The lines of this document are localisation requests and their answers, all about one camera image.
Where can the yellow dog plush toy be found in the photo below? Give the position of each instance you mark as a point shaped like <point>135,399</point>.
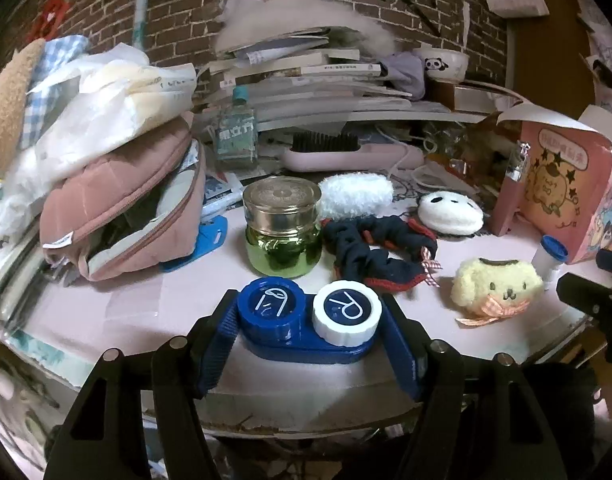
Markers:
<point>496,285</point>

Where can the stack of books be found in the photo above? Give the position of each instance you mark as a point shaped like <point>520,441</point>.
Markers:
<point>306,75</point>

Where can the navy scrunchie red trim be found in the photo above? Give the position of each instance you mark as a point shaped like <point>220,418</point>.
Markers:
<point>371,260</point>

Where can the white panda face puff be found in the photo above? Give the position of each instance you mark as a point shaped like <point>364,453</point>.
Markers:
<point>448,212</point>

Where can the purple cloth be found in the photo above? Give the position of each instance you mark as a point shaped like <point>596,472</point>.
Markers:
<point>403,72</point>

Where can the blue checked cloth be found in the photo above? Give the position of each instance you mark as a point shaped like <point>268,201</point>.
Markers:
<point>56,60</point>

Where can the brown plush toy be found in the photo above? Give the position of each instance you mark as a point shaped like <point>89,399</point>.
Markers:
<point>6,110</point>

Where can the white fluffy scrunchie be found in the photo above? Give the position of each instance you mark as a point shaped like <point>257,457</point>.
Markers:
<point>353,195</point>

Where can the glass bottle teal cap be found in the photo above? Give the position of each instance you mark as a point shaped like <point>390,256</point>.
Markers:
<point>236,135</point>

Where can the brown book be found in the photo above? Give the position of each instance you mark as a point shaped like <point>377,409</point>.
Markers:
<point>461,95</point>

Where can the small white bottle blue cap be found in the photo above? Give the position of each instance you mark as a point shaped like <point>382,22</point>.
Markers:
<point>551,257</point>

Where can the blue plastic tag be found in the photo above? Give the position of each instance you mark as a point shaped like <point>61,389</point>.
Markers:
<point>208,237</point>

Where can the printed paper sheets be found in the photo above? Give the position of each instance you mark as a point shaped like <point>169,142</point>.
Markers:
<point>603,20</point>

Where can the white fur piece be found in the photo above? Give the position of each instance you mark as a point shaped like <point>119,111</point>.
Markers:
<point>306,17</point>

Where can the clear plastic wrappers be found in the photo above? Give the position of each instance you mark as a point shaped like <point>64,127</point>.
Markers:
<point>451,140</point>

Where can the red wall sticker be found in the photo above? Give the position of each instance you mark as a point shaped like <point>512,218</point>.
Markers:
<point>48,17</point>

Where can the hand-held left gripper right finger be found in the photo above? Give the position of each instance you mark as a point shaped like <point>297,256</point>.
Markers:
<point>402,357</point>

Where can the pink hair brush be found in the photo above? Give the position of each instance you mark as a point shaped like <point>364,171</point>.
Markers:
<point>356,154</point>

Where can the blue contact lens case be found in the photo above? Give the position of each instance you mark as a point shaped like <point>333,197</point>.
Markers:
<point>306,330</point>

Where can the pink quilted pouch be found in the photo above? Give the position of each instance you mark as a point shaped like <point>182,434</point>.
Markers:
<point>126,175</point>

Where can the pink printed paper box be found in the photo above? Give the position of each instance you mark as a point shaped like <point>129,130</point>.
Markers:
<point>561,185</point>

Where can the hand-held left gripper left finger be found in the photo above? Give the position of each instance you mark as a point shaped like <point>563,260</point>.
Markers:
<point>220,342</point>

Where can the white plastic bag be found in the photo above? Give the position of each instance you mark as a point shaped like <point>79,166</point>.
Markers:
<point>86,120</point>

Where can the pink tube silver cap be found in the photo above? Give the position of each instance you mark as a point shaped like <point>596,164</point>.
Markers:
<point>506,200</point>

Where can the green glass jar gold lid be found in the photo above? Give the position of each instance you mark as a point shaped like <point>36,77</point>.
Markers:
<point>281,230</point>

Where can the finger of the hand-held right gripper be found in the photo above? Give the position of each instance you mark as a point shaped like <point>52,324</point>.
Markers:
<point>591,300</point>
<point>611,261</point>

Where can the light blue pole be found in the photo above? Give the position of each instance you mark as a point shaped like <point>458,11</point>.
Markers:
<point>142,5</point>

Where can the white panda print bowl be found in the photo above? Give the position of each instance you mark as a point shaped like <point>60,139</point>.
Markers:
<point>443,65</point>

